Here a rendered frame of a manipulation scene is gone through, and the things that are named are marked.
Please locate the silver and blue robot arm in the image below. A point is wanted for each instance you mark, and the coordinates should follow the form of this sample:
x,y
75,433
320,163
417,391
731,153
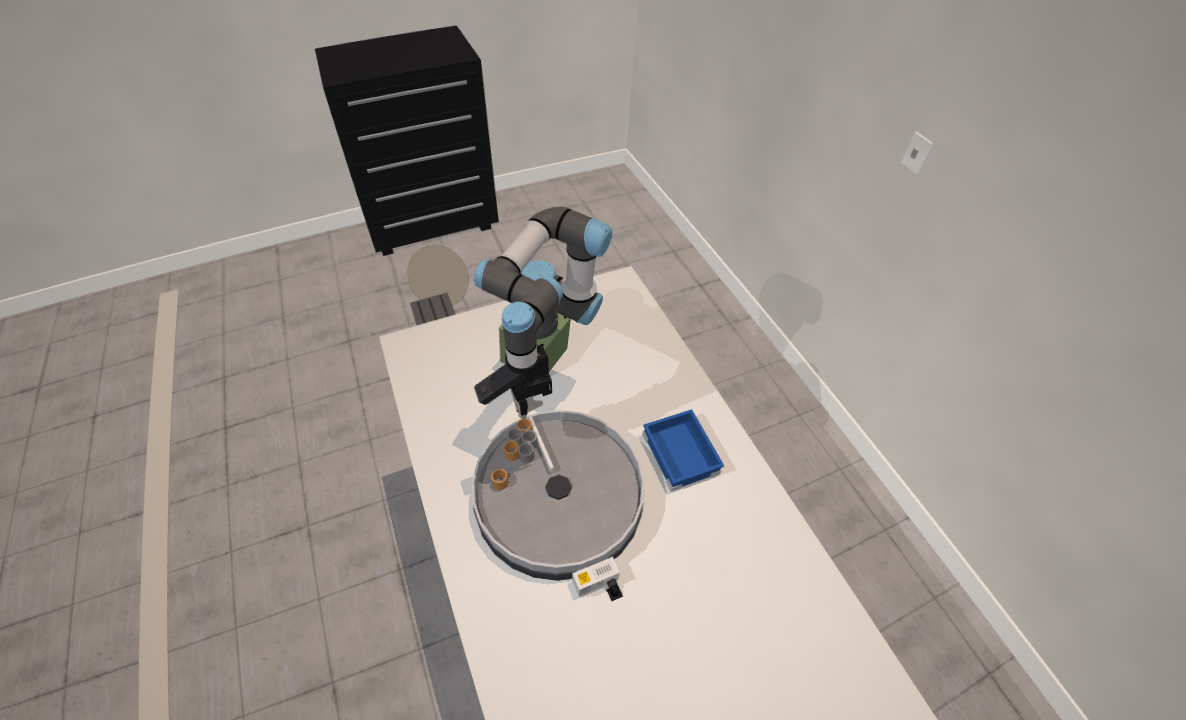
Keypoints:
x,y
575,298

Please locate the blue crate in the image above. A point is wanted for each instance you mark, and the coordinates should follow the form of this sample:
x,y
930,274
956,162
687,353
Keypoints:
x,y
682,441

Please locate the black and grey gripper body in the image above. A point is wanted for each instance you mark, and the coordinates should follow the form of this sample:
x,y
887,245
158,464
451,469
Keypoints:
x,y
536,379

